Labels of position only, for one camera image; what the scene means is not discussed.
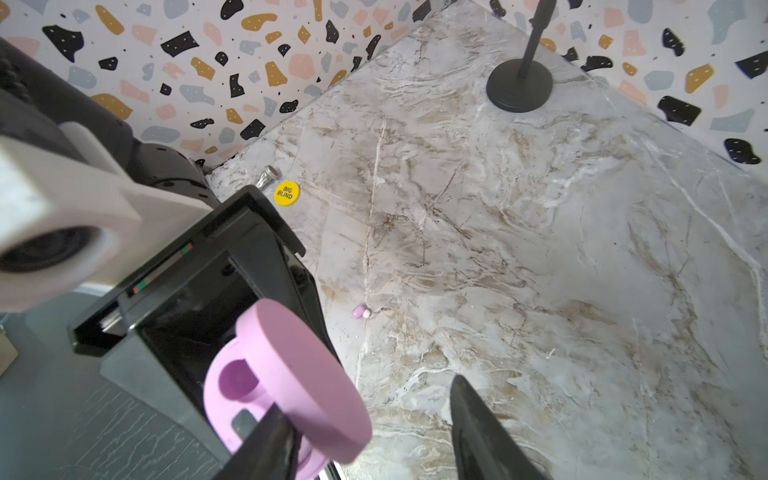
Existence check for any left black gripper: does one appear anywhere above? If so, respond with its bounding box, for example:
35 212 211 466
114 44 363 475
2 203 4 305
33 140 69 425
68 186 333 463

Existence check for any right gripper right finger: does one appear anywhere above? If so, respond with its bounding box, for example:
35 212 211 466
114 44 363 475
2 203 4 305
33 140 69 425
450 375 546 480

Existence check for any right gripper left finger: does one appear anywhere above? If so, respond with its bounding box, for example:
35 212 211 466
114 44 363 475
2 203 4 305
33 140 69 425
214 404 302 480

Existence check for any pink earbud case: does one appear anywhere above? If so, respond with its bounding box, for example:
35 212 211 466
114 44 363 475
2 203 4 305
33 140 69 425
203 299 372 479

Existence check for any pink earbud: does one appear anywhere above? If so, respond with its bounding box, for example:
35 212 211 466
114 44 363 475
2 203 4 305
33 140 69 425
352 305 372 319

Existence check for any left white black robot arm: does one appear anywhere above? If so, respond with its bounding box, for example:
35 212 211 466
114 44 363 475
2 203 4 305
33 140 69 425
1 41 328 461

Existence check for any yellow round object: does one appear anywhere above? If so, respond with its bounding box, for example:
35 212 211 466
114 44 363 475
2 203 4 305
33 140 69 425
274 181 301 207

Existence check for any small silver metal object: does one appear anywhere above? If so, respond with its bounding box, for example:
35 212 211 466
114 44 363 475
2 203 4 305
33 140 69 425
255 165 281 190

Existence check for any black microphone stand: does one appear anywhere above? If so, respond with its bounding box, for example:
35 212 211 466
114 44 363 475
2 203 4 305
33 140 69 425
486 0 556 113

